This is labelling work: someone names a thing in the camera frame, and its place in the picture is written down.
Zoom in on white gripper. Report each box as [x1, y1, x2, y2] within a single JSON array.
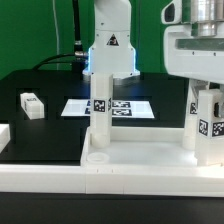
[[163, 23, 224, 119]]

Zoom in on white desk tabletop tray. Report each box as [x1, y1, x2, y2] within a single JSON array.
[[80, 126, 197, 168]]

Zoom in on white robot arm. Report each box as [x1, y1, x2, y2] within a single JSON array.
[[83, 0, 224, 118]]

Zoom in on white marker sheet with tags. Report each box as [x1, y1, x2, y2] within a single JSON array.
[[61, 99, 154, 119]]

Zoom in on white front fence bar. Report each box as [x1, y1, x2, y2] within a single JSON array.
[[0, 165, 224, 197]]

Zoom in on white left fence block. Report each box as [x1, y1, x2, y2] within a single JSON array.
[[0, 124, 10, 153]]

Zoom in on black cable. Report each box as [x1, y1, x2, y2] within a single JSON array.
[[31, 0, 90, 71]]

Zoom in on white thin cable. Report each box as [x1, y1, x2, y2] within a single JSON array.
[[51, 0, 61, 71]]

